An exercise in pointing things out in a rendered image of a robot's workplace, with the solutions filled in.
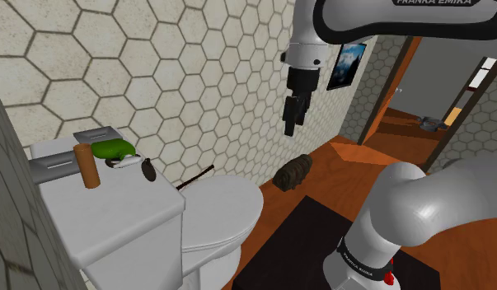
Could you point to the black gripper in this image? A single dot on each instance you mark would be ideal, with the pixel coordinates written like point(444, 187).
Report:
point(303, 80)

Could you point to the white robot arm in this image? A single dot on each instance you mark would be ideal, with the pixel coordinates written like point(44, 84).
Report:
point(413, 201)

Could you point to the brown barrel-shaped object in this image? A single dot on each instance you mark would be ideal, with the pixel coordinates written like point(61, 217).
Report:
point(292, 172)

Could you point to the orange-brown wooden door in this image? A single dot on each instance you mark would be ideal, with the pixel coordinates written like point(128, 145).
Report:
point(386, 96)

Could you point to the thin black stick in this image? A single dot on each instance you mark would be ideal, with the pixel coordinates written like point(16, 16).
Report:
point(194, 177)

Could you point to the grey object on floor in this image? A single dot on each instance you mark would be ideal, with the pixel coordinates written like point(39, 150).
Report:
point(432, 123)

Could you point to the black robot stand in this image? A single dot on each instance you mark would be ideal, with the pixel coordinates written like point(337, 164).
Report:
point(296, 249)

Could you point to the black oval object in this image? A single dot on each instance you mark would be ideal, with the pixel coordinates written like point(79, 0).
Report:
point(149, 170)

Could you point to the white and brown brush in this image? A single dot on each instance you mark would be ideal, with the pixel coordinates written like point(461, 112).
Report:
point(125, 161)

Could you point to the grey flat tray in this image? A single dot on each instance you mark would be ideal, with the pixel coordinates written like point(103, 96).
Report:
point(96, 134)

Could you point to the white toilet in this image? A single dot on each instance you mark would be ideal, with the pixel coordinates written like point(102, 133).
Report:
point(123, 217)

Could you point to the brown cylinder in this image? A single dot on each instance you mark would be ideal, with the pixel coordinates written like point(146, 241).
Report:
point(87, 166)

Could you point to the framed blue wall picture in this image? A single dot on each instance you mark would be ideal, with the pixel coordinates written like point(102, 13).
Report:
point(346, 64)

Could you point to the grey wall-mounted bar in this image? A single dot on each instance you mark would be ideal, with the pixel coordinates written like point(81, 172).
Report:
point(53, 166)

